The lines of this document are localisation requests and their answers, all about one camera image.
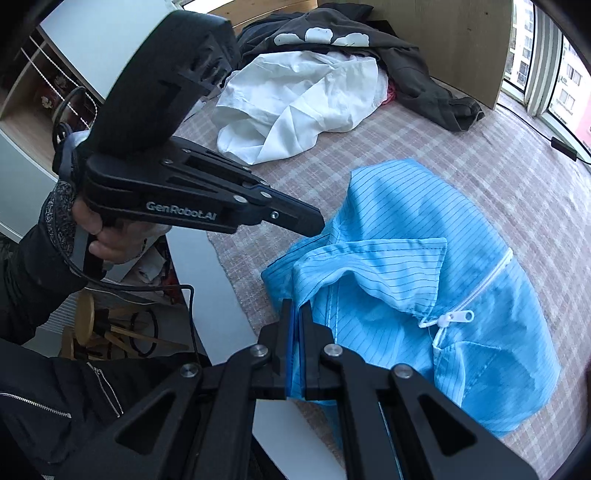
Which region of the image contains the black power adapter with cable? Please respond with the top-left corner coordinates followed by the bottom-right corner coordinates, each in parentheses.
top-left (496, 104), bottom-right (591, 164)

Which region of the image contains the pink checked blanket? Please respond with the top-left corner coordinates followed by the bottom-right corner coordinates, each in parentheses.
top-left (178, 83), bottom-right (591, 480)

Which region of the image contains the person's left hand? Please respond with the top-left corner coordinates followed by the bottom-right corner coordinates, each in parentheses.
top-left (71, 196), bottom-right (155, 267)

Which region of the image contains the person's black jacket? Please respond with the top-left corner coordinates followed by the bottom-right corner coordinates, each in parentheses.
top-left (0, 337), bottom-right (218, 480)

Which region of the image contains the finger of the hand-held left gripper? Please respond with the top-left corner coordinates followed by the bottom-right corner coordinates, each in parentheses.
top-left (161, 136), bottom-right (325, 238)

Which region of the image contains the pale wooden board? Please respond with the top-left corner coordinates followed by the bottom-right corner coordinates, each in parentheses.
top-left (365, 0), bottom-right (515, 110)

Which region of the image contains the wooden stool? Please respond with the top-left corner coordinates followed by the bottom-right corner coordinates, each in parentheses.
top-left (60, 291), bottom-right (190, 361)

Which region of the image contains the orange wooden panel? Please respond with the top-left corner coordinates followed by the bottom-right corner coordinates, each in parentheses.
top-left (203, 0), bottom-right (320, 31)

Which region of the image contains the dark grey printed garment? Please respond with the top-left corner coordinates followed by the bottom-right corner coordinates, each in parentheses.
top-left (235, 2), bottom-right (486, 133)

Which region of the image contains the white garment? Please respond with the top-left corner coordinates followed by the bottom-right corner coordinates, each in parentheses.
top-left (216, 50), bottom-right (391, 166)

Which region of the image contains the white window frame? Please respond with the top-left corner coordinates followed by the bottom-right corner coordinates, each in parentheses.
top-left (501, 0), bottom-right (591, 153)

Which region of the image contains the apartment building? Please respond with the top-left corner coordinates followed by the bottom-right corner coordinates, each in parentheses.
top-left (505, 0), bottom-right (589, 125)

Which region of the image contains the person's left forearm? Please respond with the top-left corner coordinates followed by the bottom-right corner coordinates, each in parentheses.
top-left (0, 180), bottom-right (93, 344)

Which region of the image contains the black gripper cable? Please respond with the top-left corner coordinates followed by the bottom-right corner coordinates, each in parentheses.
top-left (51, 85), bottom-right (204, 365)

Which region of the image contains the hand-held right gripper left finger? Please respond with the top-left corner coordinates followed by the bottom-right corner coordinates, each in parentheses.
top-left (60, 298), bottom-right (296, 480)

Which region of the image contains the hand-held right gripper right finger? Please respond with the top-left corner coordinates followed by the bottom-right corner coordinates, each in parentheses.
top-left (297, 302), bottom-right (539, 480)

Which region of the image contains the wooden shelf unit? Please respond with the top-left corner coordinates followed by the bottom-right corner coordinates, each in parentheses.
top-left (0, 23), bottom-right (107, 134)

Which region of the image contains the blue striped coverall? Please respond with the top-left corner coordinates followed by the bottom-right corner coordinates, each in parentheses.
top-left (261, 158), bottom-right (561, 480)

